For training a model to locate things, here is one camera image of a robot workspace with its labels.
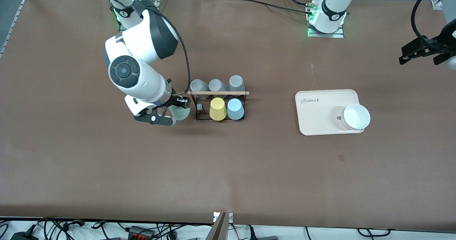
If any yellow cup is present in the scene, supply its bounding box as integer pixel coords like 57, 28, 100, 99
209, 97, 228, 121

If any pale green cup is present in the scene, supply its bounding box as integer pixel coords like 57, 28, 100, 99
169, 103, 191, 122

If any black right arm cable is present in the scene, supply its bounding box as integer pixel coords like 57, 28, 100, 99
103, 0, 191, 96

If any grey camera stand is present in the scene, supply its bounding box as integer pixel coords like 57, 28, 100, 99
207, 211, 234, 240

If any black orange connector box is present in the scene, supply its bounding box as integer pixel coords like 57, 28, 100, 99
128, 225, 156, 239

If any black power adapter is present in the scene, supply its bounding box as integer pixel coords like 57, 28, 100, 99
11, 231, 38, 240

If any black wire cup rack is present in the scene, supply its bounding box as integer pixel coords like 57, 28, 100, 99
188, 90, 250, 122

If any silver aluminium rail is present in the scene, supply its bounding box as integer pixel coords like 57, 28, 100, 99
0, 0, 37, 58

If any grey cup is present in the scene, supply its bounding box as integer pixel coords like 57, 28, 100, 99
208, 78, 228, 98
228, 75, 246, 96
190, 79, 209, 99

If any black floor cable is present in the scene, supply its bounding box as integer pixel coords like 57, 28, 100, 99
357, 228, 392, 238
36, 217, 86, 240

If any cream rabbit print tray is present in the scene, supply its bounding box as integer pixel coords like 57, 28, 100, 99
295, 89, 366, 136

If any light blue cup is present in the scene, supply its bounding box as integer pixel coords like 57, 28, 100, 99
227, 98, 245, 121

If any white bowl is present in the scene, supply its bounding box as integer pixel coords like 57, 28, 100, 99
340, 103, 371, 131

